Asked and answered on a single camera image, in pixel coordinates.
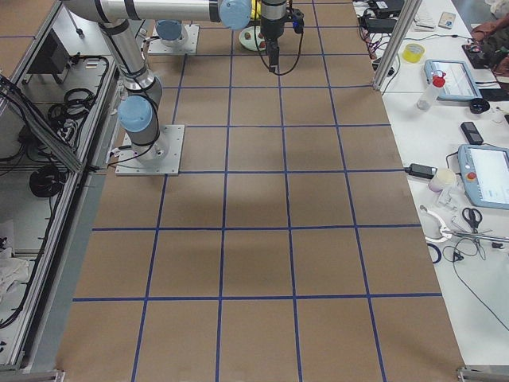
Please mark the black power adapter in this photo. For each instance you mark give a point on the black power adapter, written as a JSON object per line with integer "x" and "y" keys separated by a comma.
{"x": 421, "y": 171}

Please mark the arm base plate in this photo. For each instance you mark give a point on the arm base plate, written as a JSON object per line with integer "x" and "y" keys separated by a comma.
{"x": 164, "y": 157}
{"x": 157, "y": 46}

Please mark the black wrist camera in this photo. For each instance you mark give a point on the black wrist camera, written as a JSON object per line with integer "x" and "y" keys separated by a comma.
{"x": 297, "y": 20}

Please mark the black small bowl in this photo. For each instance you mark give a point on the black small bowl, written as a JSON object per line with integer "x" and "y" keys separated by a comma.
{"x": 478, "y": 106}

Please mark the light green plate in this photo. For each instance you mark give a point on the light green plate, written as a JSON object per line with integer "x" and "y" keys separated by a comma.
{"x": 256, "y": 38}

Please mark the black remote handset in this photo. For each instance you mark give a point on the black remote handset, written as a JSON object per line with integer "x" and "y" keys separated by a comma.
{"x": 471, "y": 133}

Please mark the red cap squeeze bottle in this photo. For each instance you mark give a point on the red cap squeeze bottle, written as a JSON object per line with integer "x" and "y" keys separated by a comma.
{"x": 430, "y": 95}

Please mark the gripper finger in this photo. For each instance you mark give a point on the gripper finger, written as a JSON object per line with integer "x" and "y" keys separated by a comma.
{"x": 269, "y": 54}
{"x": 275, "y": 54}

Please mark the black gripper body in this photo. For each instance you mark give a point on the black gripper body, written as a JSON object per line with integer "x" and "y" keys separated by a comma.
{"x": 271, "y": 28}

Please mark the teach pendant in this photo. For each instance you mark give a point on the teach pendant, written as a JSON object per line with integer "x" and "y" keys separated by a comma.
{"x": 484, "y": 172}
{"x": 459, "y": 83}

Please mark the black scissors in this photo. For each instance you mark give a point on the black scissors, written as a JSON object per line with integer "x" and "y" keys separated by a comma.
{"x": 473, "y": 217}

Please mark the aluminium frame post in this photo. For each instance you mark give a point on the aluminium frame post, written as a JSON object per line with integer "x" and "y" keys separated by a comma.
{"x": 405, "y": 19}

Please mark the far teach pendant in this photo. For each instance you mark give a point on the far teach pendant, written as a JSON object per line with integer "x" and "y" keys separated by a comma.
{"x": 459, "y": 83}

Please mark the yellow tape roll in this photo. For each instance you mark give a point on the yellow tape roll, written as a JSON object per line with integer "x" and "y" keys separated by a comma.
{"x": 413, "y": 53}

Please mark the yellow banana bunch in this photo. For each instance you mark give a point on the yellow banana bunch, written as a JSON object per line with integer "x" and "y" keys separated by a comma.
{"x": 255, "y": 11}

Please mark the near teach pendant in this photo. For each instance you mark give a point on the near teach pendant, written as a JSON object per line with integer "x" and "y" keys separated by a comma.
{"x": 484, "y": 172}

